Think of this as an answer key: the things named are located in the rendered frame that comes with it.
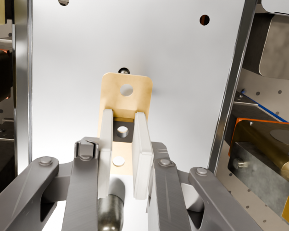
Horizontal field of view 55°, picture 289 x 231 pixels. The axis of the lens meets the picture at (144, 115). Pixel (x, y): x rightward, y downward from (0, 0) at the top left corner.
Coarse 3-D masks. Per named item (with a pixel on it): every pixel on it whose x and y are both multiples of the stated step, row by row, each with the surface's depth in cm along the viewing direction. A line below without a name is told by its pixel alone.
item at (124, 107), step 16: (112, 80) 20; (128, 80) 21; (144, 80) 21; (112, 96) 21; (128, 96) 21; (144, 96) 21; (128, 112) 21; (144, 112) 21; (128, 128) 21; (112, 144) 22; (128, 144) 22; (112, 160) 23; (128, 160) 23
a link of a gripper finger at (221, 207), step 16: (192, 176) 14; (208, 176) 14; (208, 192) 12; (224, 192) 13; (208, 208) 12; (224, 208) 11; (240, 208) 12; (192, 224) 13; (208, 224) 12; (224, 224) 11; (240, 224) 11; (256, 224) 11
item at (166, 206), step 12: (156, 168) 14; (168, 168) 14; (156, 180) 13; (168, 180) 13; (156, 192) 12; (168, 192) 12; (180, 192) 12; (156, 204) 11; (168, 204) 11; (180, 204) 11; (156, 216) 11; (168, 216) 10; (180, 216) 11; (156, 228) 10; (168, 228) 10; (180, 228) 10
